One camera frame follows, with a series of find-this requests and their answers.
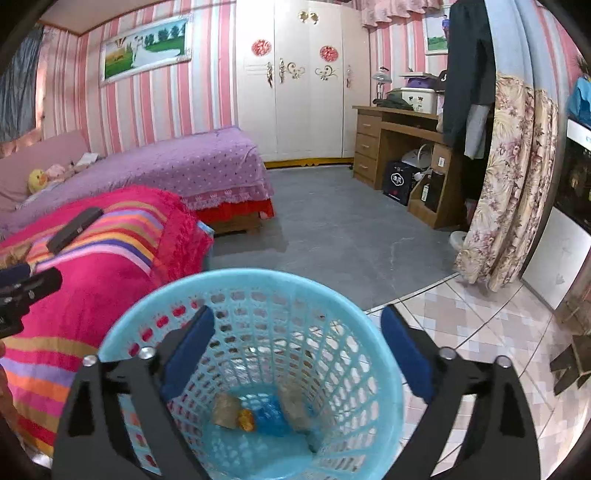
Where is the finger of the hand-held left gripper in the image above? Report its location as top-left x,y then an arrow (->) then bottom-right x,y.
16,267 -> 63,306

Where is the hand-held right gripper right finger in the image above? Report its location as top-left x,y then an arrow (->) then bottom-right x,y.
381,305 -> 541,480

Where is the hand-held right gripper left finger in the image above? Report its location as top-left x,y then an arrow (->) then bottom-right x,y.
51,305 -> 215,480

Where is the brown wrapper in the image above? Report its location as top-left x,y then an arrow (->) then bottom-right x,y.
0,244 -> 33,269

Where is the beige paper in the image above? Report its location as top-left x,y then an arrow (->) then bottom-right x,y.
213,393 -> 242,428

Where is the blue plastic wrapper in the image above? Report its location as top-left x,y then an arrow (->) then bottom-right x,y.
252,399 -> 289,437

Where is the blue plastic mesh basket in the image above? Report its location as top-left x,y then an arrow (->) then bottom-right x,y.
98,268 -> 406,480

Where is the grey paper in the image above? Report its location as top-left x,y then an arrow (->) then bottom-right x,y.
277,385 -> 312,432

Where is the pink striped blanket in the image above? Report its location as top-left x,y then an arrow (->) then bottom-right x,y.
0,185 -> 215,462

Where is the black remote control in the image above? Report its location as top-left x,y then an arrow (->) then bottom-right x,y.
46,207 -> 105,254

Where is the pink plush toy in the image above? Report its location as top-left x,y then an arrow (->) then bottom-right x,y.
46,162 -> 77,182

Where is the pink headboard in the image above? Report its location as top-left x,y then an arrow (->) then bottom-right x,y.
0,129 -> 90,213

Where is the black bottle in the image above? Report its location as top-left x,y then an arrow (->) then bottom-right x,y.
425,171 -> 446,213

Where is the small wooden stool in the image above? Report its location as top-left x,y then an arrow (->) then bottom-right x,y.
549,335 -> 591,395

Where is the black cardboard box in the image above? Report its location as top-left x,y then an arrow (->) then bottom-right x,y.
383,161 -> 419,206

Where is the bed with purple bedspread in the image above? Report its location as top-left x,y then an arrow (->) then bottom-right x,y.
0,126 -> 275,236

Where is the white glass door cabinet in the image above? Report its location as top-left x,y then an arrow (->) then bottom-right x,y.
522,117 -> 591,319

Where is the white appliance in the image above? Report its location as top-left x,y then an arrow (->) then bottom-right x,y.
401,144 -> 435,181

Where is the floral curtain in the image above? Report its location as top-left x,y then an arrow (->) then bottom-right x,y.
455,74 -> 559,292

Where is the grey curtain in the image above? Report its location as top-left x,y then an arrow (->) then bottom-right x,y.
0,25 -> 44,144

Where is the wooden desk with drawers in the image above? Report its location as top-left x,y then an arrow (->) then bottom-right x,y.
352,105 -> 467,230

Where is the grey hanging shirt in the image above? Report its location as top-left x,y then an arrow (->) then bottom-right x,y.
464,104 -> 490,160

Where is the dark green cloth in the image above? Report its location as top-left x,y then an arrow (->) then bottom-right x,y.
373,91 -> 414,112

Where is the white storage box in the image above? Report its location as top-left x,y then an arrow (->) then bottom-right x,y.
401,76 -> 446,115

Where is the white wardrobe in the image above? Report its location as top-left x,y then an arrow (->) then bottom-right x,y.
235,0 -> 372,169

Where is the desk lamp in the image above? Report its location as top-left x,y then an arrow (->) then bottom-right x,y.
373,67 -> 393,100

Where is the black hanging jacket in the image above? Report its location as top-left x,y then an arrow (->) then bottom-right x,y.
441,0 -> 497,148

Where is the blue cloth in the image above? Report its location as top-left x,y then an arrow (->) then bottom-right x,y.
568,76 -> 591,127

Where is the pink curtain valance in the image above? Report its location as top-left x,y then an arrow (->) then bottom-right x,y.
360,0 -> 458,29

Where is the framed wall picture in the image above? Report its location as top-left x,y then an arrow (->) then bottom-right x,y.
99,13 -> 194,85

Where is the small wall poster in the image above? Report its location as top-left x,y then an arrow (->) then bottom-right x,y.
424,4 -> 452,56

